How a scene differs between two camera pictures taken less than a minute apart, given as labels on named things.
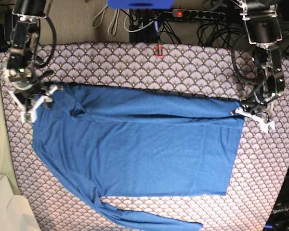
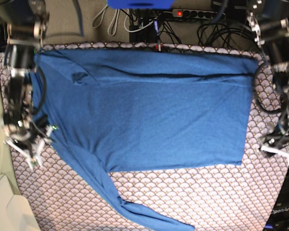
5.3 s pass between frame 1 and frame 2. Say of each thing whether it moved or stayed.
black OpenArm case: stayed
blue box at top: stayed
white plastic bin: stayed
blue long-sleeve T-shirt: moved
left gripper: moved
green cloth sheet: stayed
